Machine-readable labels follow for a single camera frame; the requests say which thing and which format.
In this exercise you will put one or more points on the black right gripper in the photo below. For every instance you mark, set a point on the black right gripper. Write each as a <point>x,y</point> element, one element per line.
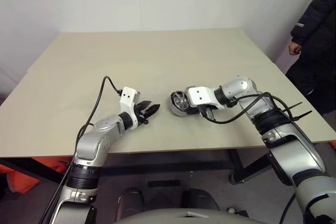
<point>208,110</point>

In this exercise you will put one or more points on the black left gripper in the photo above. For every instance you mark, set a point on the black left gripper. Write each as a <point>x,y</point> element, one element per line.
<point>141,115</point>

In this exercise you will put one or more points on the black spoked rotor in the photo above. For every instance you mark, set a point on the black spoked rotor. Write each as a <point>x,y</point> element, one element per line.
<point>181,100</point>

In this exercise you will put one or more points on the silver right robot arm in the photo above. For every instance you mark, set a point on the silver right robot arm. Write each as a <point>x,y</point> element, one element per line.
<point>296,150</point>

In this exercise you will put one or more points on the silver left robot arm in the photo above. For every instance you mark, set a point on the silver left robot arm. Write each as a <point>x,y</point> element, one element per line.
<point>92,142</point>

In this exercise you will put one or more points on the grey motor housing copper windings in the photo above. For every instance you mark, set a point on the grey motor housing copper windings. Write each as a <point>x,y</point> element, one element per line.
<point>176,111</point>

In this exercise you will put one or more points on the person's bare hand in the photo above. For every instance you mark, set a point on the person's bare hand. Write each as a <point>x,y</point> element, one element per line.
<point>294,48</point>

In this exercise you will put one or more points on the black table castor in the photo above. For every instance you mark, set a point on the black table castor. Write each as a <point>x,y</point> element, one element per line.
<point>236,178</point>

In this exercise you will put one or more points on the dark rounded shape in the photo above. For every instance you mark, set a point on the dark rounded shape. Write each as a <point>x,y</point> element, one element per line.
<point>202,199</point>
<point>131,203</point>

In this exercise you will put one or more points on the black zip tie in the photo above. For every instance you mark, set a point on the black zip tie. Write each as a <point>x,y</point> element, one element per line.
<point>302,116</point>
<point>292,106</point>

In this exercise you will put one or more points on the silver robot torso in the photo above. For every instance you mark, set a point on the silver robot torso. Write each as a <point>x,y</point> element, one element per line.
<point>183,217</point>

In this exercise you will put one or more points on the small device with white knob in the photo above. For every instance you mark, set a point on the small device with white knob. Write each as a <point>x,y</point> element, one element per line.
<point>236,211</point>

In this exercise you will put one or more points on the orange object under table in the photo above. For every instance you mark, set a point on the orange object under table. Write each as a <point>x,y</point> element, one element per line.
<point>29,179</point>

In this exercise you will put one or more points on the person in black jacket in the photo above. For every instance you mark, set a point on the person in black jacket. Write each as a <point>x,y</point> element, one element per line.
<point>317,24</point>

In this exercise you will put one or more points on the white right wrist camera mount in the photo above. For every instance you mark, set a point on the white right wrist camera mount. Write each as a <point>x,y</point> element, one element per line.
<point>199,95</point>

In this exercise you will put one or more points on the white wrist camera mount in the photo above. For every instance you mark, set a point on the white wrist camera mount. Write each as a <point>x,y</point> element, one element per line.
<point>128,96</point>
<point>199,95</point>

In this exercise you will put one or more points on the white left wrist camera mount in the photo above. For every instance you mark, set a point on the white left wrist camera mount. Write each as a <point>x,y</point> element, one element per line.
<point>128,96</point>

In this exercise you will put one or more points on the black table frame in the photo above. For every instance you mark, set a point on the black table frame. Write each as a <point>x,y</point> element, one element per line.
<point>162,165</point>

